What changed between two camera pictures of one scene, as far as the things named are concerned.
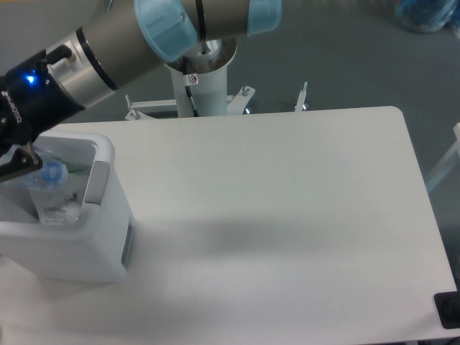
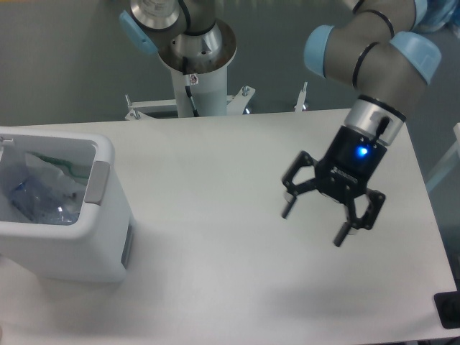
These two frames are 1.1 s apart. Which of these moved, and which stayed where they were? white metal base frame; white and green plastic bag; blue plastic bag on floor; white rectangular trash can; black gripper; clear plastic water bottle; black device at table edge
Moved: white and green plastic bag; clear plastic water bottle; black gripper
Stayed: white metal base frame; black device at table edge; blue plastic bag on floor; white rectangular trash can
